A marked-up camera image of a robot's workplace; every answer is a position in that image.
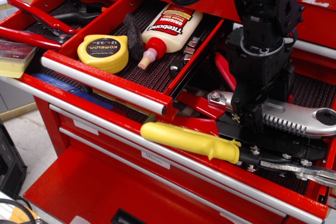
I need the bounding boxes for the yellow block clear case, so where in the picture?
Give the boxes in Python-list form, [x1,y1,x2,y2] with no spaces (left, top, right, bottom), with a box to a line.
[1,40,37,78]

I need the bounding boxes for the blue flat package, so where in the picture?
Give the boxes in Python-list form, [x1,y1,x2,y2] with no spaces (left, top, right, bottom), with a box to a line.
[32,73,114,110]

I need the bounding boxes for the black foam brush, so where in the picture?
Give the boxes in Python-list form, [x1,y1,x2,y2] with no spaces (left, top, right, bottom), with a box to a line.
[123,13,144,62]

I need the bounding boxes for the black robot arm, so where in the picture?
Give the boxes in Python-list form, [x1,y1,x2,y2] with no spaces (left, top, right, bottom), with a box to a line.
[171,0,304,132]

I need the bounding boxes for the black box on floor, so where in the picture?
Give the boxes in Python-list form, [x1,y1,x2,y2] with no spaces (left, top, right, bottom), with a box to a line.
[1,121,27,198]

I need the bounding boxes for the clear blade dispenser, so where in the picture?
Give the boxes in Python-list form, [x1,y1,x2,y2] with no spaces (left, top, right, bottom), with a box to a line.
[173,85,208,117]

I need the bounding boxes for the small silver metal clips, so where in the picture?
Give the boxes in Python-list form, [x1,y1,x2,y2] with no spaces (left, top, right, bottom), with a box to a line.
[183,37,201,61]

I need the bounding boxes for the yellow flat package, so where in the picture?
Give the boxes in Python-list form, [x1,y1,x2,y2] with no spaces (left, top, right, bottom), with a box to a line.
[93,89,152,116]

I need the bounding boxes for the wide red open drawer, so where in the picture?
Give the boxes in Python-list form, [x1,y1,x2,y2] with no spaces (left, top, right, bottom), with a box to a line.
[20,39,336,224]

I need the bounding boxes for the yellow handled tin snips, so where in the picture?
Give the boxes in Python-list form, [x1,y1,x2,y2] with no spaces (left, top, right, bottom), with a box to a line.
[140,122,335,188]

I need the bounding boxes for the yellow tape measure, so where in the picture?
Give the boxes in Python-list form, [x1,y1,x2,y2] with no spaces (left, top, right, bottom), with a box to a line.
[77,35,129,74]

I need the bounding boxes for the red handled wire stripper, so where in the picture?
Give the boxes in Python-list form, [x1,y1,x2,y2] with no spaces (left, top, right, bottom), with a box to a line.
[0,0,79,50]

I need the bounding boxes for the red handled crimping tool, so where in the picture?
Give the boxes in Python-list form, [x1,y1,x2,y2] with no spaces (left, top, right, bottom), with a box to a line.
[172,100,328,161]

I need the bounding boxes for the white drawer label Adhesives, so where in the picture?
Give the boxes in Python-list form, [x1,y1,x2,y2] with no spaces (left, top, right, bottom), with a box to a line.
[141,151,171,169]

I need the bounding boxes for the black plastic clamp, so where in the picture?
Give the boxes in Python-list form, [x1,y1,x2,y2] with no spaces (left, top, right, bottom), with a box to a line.
[53,0,108,26]

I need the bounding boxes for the silver box cutter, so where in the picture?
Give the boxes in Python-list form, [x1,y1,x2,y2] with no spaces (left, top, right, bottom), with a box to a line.
[207,90,335,139]

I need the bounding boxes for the red handled pliers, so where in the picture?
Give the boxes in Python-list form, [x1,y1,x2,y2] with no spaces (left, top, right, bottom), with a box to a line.
[214,52,236,91]

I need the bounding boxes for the Titebond wood glue bottle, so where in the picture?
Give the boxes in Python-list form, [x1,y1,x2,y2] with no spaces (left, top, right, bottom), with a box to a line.
[138,4,203,70]

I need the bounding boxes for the black knob with screw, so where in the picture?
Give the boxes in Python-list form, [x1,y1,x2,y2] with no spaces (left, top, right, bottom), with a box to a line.
[169,60,184,79]

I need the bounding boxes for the small red open drawer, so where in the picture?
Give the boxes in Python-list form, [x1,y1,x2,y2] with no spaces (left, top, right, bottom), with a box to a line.
[39,0,224,112]

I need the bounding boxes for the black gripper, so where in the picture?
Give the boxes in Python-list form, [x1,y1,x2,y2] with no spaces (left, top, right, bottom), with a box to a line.
[226,28,295,132]

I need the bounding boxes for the red metal tool chest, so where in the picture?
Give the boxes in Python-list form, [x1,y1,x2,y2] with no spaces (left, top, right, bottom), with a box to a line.
[1,0,335,223]

